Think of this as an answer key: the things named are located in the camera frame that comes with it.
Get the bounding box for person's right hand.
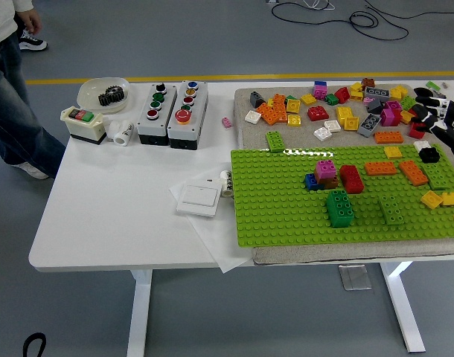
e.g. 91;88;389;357
16;7;43;36

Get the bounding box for dark green tall brick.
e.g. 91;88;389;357
326;189;355;229

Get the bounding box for green baseplate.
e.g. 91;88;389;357
230;144;454;248

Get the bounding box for black gear-shaped block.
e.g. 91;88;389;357
418;147;441;164

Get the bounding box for light green flat wide brick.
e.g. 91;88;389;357
421;163;454;191

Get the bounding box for orange long brick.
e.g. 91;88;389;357
373;130;404;146
364;160;399;177
255;102;281;126
398;159;430;187

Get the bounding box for grey long brick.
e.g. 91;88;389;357
364;86;392;101
357;112;382;138

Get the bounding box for white bowl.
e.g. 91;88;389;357
77;77;131;115

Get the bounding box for light green flat long brick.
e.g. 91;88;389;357
378;194;406;226

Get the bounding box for red long brick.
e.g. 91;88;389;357
339;164;365;195

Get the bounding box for plain white tube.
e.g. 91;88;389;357
103;119;120;141

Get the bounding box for red square brick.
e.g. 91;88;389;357
307;106;330;122

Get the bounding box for white tube with writing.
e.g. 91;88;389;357
219;169;235;199
112;120;135;147

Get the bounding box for grey four-button control box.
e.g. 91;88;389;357
136;82;178;146

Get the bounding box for light green six-stud brick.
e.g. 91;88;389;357
265;130;287;154

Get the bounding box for metal floor plate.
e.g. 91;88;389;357
338;263;372;292

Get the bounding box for grey control box emergency stop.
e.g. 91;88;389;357
167;80;209;151

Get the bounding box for white table leg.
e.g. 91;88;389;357
127;269;154;357
379;261;427;354

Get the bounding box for white paper sheet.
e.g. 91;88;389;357
169;166;256;275

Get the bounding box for black floor cable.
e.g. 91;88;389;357
270;0;410;42
363;0;454;19

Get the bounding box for cream switch box red green buttons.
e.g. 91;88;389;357
60;105;107;147

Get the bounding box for white floor cable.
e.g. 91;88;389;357
266;0;336;11

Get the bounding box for white wall switch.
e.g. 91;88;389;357
175;184;222;219

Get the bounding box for black cable loop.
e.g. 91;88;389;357
22;332;48;357

